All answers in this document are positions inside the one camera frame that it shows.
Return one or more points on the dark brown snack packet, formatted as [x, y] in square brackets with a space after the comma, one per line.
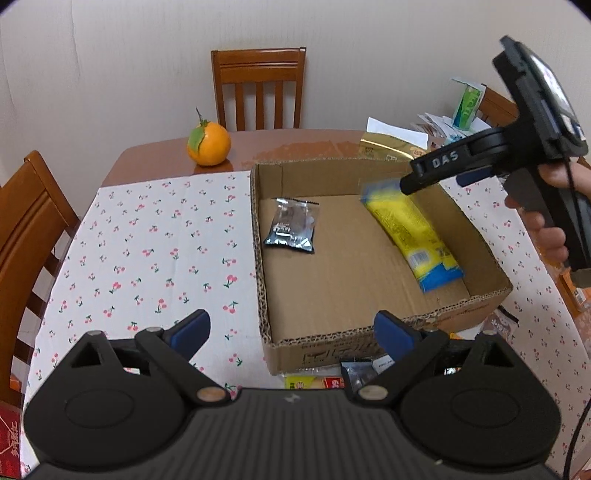
[503, 322]

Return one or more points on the orange fruit with leaf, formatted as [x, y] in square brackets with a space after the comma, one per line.
[208, 143]

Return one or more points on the cherry print tablecloth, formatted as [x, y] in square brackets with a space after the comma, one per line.
[150, 253]

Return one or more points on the wooden chair left side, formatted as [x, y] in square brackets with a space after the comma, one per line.
[34, 215]

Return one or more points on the silver perforated snack packet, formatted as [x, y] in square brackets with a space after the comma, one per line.
[293, 224]

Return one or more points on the wooden chair right far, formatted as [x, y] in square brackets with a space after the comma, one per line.
[496, 110]

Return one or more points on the red box at left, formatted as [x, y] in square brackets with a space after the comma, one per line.
[9, 442]

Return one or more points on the green white carton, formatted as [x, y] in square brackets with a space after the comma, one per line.
[469, 103]

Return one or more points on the open cardboard box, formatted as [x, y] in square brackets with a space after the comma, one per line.
[318, 308]

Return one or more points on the wooden chair far side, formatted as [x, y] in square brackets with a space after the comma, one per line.
[259, 68]

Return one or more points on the gold tissue pack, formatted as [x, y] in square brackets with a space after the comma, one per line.
[387, 142]

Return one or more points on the white barcode snack pouch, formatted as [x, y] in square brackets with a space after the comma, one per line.
[357, 373]

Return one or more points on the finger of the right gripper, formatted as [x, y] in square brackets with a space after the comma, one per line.
[470, 177]
[484, 149]

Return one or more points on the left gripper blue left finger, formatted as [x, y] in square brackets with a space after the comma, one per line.
[171, 350]

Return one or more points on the yellow cracker box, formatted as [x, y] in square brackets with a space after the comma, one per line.
[313, 382]

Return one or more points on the pile of papers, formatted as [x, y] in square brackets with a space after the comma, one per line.
[441, 130]

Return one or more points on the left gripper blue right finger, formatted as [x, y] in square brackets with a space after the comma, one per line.
[411, 351]

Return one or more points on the yellow blue snack bag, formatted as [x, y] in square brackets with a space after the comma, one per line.
[430, 260]

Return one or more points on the wooden chair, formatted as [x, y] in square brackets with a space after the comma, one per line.
[259, 68]
[496, 110]
[34, 215]

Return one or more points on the person right hand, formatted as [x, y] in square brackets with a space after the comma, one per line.
[551, 240]

